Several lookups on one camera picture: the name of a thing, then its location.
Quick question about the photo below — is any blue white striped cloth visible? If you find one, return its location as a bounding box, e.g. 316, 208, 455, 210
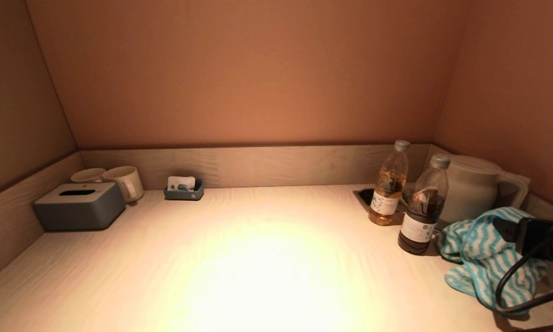
435, 207, 551, 310

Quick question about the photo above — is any white electric kettle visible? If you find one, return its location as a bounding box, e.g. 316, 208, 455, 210
435, 154, 530, 225

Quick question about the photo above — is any plastic bottle dark drink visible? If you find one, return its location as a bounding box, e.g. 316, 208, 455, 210
398, 154, 451, 255

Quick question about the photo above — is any plastic bottle amber drink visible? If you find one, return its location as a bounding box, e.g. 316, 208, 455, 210
368, 141, 410, 226

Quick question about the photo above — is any recessed dark socket panel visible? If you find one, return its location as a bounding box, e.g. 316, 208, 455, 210
353, 187, 408, 226

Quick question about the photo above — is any small grey tray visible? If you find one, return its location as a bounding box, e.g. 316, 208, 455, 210
164, 179, 204, 202

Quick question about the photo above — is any white sachet packet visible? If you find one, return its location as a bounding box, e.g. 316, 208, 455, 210
167, 176, 196, 191

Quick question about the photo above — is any white ceramic mug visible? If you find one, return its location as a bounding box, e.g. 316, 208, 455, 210
103, 166, 144, 204
71, 168, 107, 184

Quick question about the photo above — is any grey tissue box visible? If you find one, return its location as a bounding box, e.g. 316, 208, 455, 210
32, 183, 126, 231

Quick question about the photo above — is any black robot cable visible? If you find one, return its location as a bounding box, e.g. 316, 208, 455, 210
494, 228, 553, 315

